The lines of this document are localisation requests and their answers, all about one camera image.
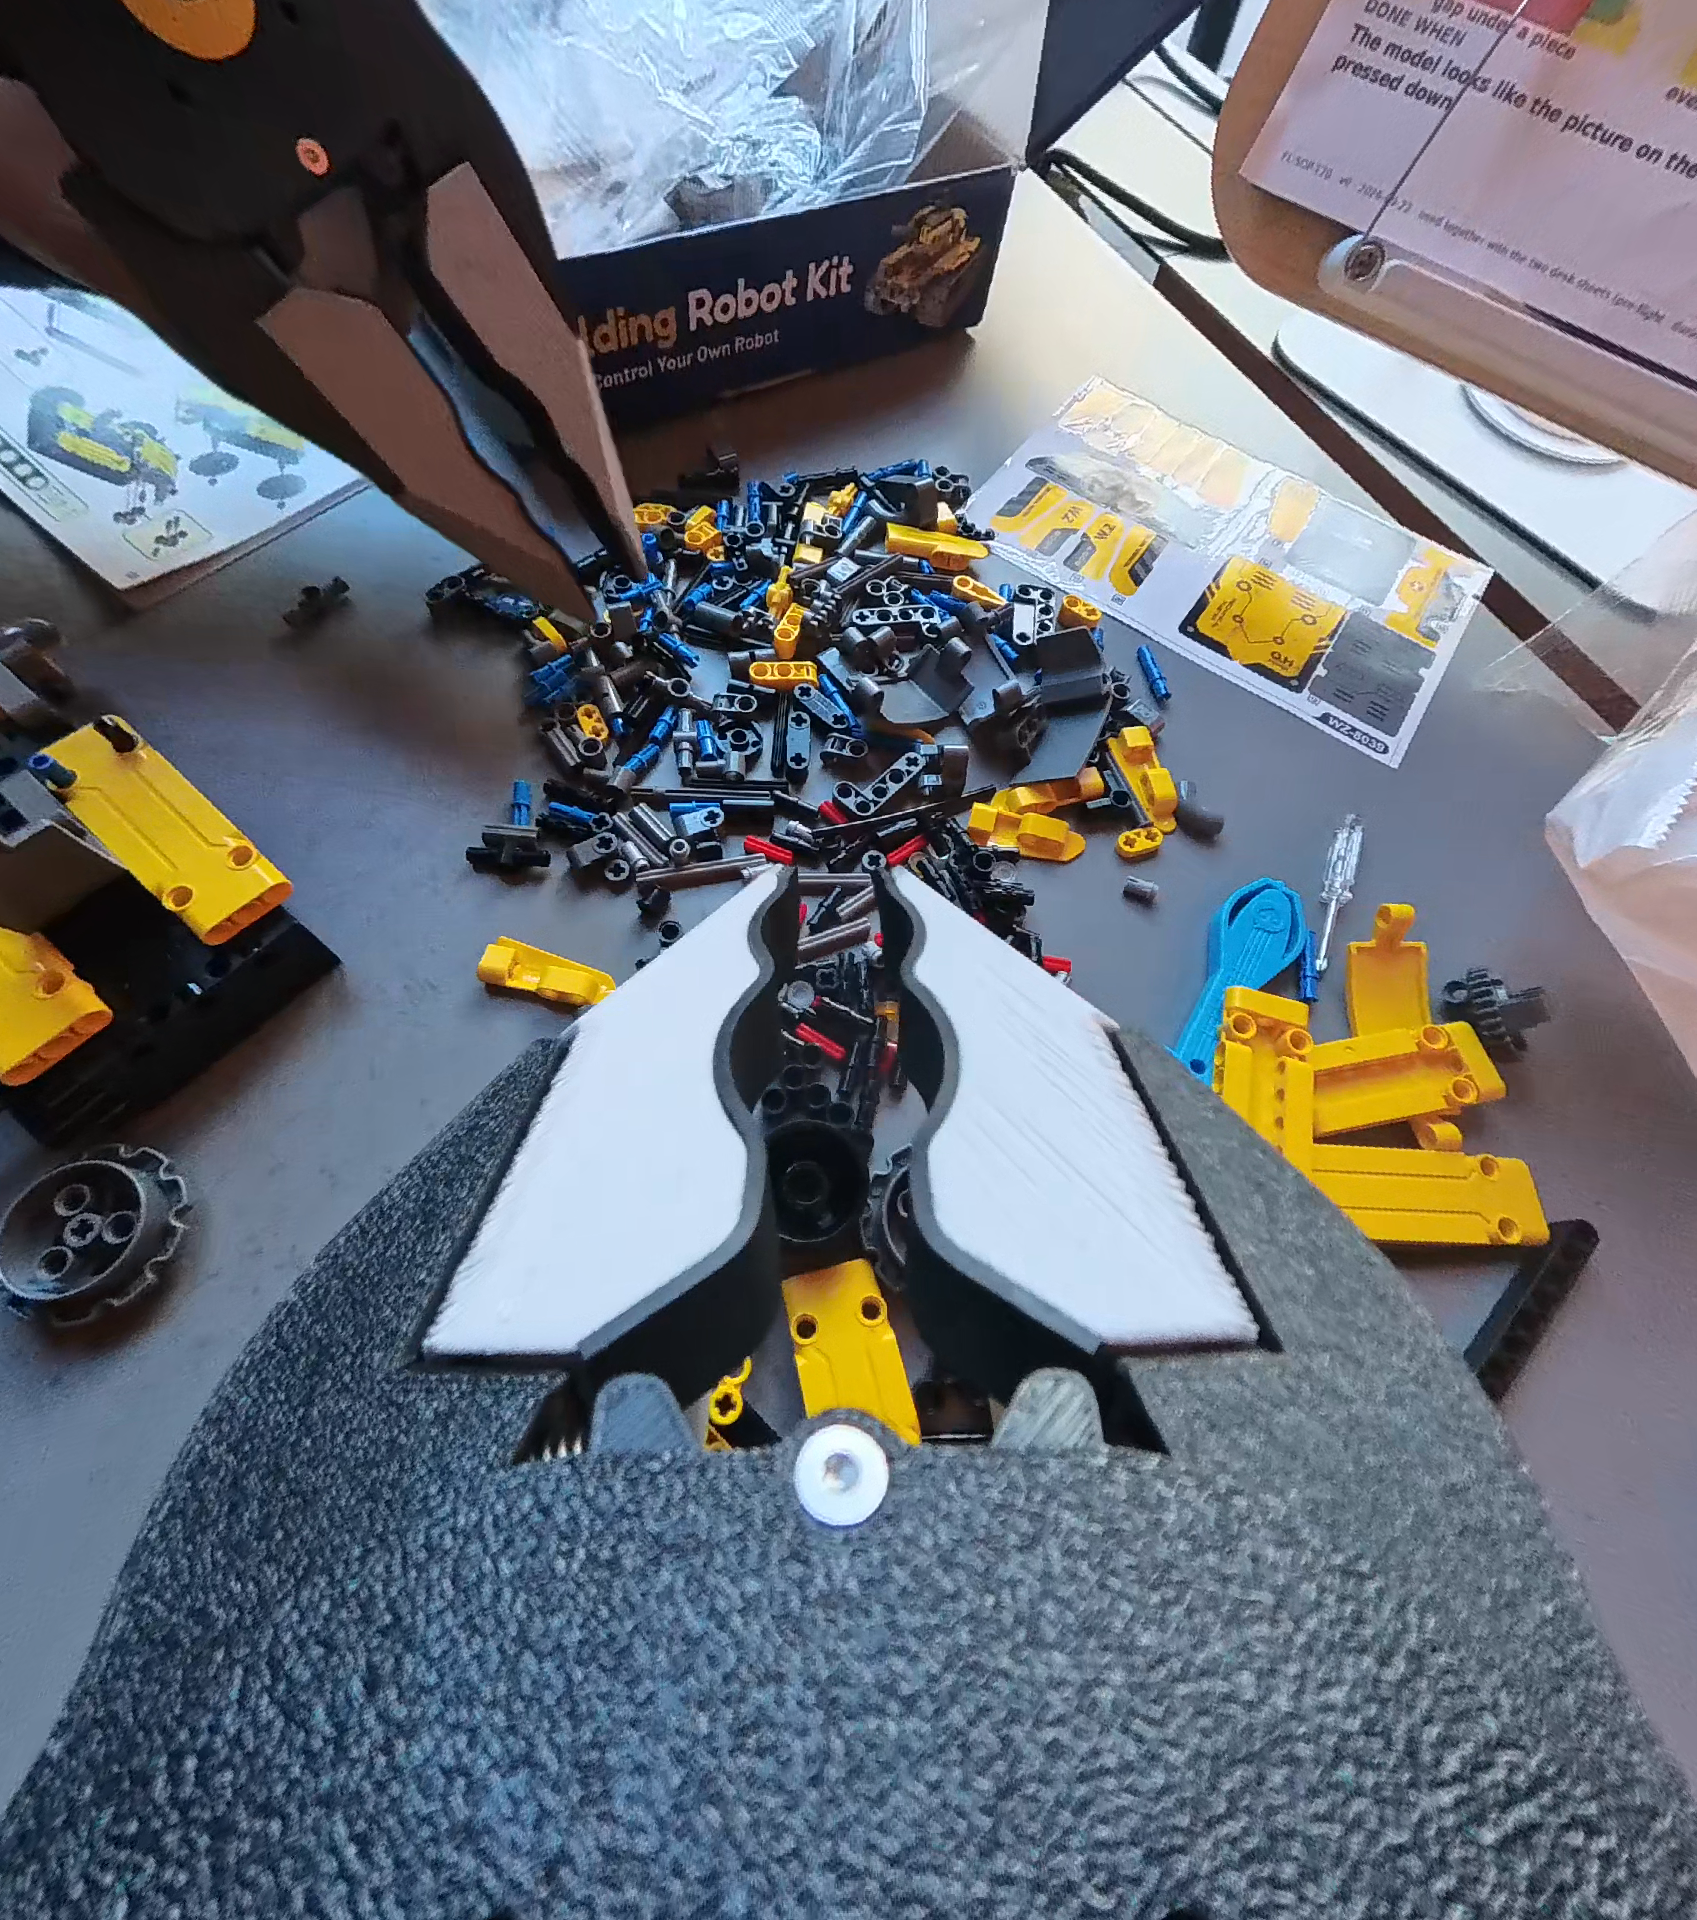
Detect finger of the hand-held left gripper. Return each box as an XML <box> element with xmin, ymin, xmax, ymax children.
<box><xmin>405</xmin><ymin>159</ymin><xmax>653</xmax><ymax>585</ymax></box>
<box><xmin>256</xmin><ymin>283</ymin><xmax>600</xmax><ymax>631</ymax></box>

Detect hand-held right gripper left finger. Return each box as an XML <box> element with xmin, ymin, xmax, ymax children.
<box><xmin>421</xmin><ymin>865</ymin><xmax>804</xmax><ymax>1405</ymax></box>

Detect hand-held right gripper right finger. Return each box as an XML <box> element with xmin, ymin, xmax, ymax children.
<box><xmin>874</xmin><ymin>866</ymin><xmax>1265</xmax><ymax>1413</ymax></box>

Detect black wheel rim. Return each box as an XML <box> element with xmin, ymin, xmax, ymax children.
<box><xmin>758</xmin><ymin>1111</ymin><xmax>881</xmax><ymax>1249</ymax></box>

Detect pile of small building pieces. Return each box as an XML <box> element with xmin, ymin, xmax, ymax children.
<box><xmin>284</xmin><ymin>450</ymin><xmax>1226</xmax><ymax>1082</ymax></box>

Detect grey desk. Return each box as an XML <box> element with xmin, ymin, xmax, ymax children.
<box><xmin>0</xmin><ymin>165</ymin><xmax>1697</xmax><ymax>1892</ymax></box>

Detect dark grey toothed wheel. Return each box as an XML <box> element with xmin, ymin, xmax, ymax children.
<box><xmin>863</xmin><ymin>1146</ymin><xmax>926</xmax><ymax>1293</ymax></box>
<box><xmin>0</xmin><ymin>1144</ymin><xmax>196</xmax><ymax>1333</ymax></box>

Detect small yellow curved panel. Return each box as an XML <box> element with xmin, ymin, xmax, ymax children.
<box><xmin>477</xmin><ymin>936</ymin><xmax>618</xmax><ymax>1004</ymax></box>

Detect yellow flat panel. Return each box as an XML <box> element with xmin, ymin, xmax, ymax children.
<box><xmin>1299</xmin><ymin>1136</ymin><xmax>1556</xmax><ymax>1250</ymax></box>
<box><xmin>1305</xmin><ymin>1020</ymin><xmax>1512</xmax><ymax>1143</ymax></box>
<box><xmin>780</xmin><ymin>1257</ymin><xmax>926</xmax><ymax>1451</ymax></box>

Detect instruction booklet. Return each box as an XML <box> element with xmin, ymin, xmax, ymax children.
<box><xmin>0</xmin><ymin>284</ymin><xmax>373</xmax><ymax>606</ymax></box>

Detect blue brick separator tool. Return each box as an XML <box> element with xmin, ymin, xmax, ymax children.
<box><xmin>1171</xmin><ymin>876</ymin><xmax>1316</xmax><ymax>1086</ymax></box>

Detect blue cardboard kit box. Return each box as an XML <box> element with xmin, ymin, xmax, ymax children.
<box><xmin>549</xmin><ymin>0</ymin><xmax>1212</xmax><ymax>426</ymax></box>

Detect clear plastic bags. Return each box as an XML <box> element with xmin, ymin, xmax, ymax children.
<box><xmin>421</xmin><ymin>0</ymin><xmax>1053</xmax><ymax>259</ymax></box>

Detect yellow tabbed panel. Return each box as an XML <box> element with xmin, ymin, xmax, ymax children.
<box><xmin>1344</xmin><ymin>901</ymin><xmax>1431</xmax><ymax>1039</ymax></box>

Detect black gear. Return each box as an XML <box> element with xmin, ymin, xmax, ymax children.
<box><xmin>1441</xmin><ymin>966</ymin><xmax>1553</xmax><ymax>1071</ymax></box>

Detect partly built yellow vehicle model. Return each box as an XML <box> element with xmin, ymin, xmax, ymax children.
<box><xmin>0</xmin><ymin>554</ymin><xmax>342</xmax><ymax>1150</ymax></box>

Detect long black beam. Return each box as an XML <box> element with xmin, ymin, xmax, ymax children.
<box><xmin>1464</xmin><ymin>1219</ymin><xmax>1604</xmax><ymax>1400</ymax></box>

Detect yellow sticker sheet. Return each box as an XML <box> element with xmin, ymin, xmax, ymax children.
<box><xmin>965</xmin><ymin>375</ymin><xmax>1495</xmax><ymax>770</ymax></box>

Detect clear plastic bag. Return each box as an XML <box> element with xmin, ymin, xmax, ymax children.
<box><xmin>1479</xmin><ymin>480</ymin><xmax>1697</xmax><ymax>1224</ymax></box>

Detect pale sign stand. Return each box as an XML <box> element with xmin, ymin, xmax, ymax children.
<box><xmin>1213</xmin><ymin>0</ymin><xmax>1697</xmax><ymax>504</ymax></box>

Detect printed paper sheet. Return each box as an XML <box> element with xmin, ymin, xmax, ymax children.
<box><xmin>1239</xmin><ymin>0</ymin><xmax>1697</xmax><ymax>423</ymax></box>

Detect small clear-handled screwdriver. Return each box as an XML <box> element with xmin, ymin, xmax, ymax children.
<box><xmin>1299</xmin><ymin>810</ymin><xmax>1370</xmax><ymax>1004</ymax></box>

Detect black cable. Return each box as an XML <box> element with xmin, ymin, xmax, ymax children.
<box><xmin>1155</xmin><ymin>0</ymin><xmax>1241</xmax><ymax>114</ymax></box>

